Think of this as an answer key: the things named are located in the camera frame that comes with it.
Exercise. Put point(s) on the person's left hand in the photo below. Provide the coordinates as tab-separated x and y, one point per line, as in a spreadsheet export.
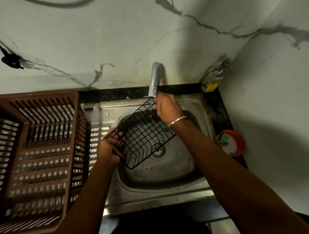
107	149

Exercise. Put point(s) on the person's right hand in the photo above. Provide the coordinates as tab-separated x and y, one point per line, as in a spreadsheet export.
169	108

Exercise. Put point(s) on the black wire rack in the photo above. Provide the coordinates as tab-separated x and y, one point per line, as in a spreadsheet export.
144	135

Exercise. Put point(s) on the green scrub pad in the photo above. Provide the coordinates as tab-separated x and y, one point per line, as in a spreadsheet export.
224	139

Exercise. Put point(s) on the person's left forearm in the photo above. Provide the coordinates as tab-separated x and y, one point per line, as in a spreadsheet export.
84	200

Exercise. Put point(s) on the person's right forearm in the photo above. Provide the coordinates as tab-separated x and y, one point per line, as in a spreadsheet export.
241	180

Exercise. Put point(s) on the person's dark clothing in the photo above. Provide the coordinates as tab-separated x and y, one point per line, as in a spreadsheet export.
157	221

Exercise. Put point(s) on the chrome faucet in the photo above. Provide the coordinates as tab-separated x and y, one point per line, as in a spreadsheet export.
154	79

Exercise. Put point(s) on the clear dish soap bottle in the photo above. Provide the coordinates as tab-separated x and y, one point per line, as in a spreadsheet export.
216	76

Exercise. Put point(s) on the stainless steel sink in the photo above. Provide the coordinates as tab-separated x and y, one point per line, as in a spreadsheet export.
157	178

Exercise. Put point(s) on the brown plastic dish basket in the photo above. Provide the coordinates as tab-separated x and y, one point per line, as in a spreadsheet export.
36	149

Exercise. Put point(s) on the orange round container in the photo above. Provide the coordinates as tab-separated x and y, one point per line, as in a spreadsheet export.
231	142

